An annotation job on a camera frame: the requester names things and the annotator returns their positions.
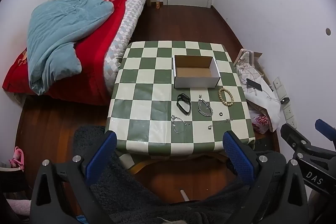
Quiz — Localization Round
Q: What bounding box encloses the thin silver necklace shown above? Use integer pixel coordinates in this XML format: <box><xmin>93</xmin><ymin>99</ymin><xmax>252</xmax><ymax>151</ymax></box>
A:
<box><xmin>207</xmin><ymin>117</ymin><xmax>232</xmax><ymax>130</ymax></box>

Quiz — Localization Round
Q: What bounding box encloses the wooden bead bracelet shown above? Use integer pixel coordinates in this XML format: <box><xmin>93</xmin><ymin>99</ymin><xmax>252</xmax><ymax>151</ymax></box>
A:
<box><xmin>217</xmin><ymin>87</ymin><xmax>234</xmax><ymax>107</ymax></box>

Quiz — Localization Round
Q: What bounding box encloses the thick silver chain bracelet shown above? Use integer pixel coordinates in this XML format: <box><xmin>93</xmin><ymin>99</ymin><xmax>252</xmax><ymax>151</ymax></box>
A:
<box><xmin>197</xmin><ymin>94</ymin><xmax>214</xmax><ymax>117</ymax></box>

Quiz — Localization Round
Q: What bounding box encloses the black wristband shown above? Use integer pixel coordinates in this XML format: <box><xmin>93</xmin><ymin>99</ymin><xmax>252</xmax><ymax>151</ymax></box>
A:
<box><xmin>176</xmin><ymin>93</ymin><xmax>191</xmax><ymax>115</ymax></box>

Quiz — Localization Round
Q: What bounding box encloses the white red plastic bag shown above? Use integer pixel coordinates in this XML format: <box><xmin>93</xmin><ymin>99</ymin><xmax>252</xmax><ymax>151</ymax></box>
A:
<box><xmin>249</xmin><ymin>109</ymin><xmax>270</xmax><ymax>134</ymax></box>

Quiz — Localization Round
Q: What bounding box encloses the black charger plug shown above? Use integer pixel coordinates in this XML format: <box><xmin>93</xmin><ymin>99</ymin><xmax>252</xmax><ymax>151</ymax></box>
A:
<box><xmin>280</xmin><ymin>97</ymin><xmax>290</xmax><ymax>105</ymax></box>

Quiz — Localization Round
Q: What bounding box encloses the pink slipper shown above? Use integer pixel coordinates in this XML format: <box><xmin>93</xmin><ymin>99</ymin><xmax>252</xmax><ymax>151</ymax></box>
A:
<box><xmin>9</xmin><ymin>146</ymin><xmax>25</xmax><ymax>170</ymax></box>

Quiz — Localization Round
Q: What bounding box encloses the black smartphone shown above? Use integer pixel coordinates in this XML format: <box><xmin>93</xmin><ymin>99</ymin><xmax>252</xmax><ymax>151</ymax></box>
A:
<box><xmin>246</xmin><ymin>78</ymin><xmax>263</xmax><ymax>91</ymax></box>

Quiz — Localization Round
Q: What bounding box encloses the red bed cover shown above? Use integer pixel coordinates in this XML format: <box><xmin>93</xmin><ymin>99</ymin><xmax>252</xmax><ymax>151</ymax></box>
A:
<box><xmin>2</xmin><ymin>0</ymin><xmax>148</xmax><ymax>106</ymax></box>

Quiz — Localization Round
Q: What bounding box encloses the white cardboard box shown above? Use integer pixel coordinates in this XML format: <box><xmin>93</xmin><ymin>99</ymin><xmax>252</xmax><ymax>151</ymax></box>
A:
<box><xmin>173</xmin><ymin>55</ymin><xmax>221</xmax><ymax>89</ymax></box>

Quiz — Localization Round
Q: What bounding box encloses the green white checkered tablecloth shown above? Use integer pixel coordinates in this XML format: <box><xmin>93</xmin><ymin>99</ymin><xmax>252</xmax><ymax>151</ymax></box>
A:
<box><xmin>106</xmin><ymin>41</ymin><xmax>255</xmax><ymax>156</ymax></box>

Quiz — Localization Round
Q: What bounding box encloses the teal blanket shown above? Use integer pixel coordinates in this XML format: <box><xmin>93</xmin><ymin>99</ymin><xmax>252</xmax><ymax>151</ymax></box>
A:
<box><xmin>27</xmin><ymin>0</ymin><xmax>114</xmax><ymax>95</ymax></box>

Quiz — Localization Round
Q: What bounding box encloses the checkered mattress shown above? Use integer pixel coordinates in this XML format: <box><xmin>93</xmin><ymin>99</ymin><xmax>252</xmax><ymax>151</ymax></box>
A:
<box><xmin>103</xmin><ymin>0</ymin><xmax>146</xmax><ymax>94</ymax></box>

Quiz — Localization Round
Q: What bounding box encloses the white wall socket strip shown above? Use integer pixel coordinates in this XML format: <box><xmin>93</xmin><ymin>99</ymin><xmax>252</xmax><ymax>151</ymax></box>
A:
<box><xmin>273</xmin><ymin>77</ymin><xmax>297</xmax><ymax>128</ymax></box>

